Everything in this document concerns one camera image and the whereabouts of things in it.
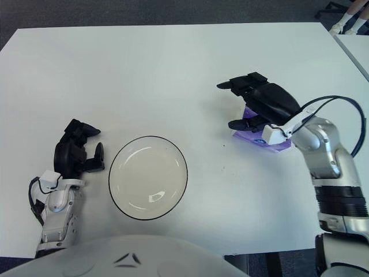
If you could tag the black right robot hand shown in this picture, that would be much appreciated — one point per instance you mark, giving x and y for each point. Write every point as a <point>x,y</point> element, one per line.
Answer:
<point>271,101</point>

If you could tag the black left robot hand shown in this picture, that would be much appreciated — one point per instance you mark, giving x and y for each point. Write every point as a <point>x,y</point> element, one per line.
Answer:
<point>66,158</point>

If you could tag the purple tissue paper pack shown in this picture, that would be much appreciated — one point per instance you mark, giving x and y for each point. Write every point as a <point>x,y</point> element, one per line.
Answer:
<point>245,138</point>

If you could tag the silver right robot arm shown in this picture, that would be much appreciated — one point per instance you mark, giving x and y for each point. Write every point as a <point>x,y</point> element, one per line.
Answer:
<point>325,153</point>

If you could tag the white plate with black rim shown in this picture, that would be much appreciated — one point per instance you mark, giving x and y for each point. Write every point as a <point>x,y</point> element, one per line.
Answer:
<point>144,173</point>

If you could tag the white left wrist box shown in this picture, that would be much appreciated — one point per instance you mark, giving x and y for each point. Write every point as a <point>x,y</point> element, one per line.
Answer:
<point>49,179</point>

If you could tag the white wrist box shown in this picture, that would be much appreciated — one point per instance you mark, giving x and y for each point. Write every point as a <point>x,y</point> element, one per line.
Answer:
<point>272,134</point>
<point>49,179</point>

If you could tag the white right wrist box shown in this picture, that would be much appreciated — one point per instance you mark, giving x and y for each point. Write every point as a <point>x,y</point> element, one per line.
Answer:
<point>272,134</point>

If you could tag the white neighbouring table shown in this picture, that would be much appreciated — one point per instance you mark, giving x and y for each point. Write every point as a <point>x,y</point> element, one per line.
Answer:
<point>357,49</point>

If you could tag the black office chair base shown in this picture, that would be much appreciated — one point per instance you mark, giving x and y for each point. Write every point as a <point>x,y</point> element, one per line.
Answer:
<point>331,6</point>

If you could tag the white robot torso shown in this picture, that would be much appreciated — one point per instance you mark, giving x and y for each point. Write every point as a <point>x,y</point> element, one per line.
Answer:
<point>173,254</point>

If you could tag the black table leg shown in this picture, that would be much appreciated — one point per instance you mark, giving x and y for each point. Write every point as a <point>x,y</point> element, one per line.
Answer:
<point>274,265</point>

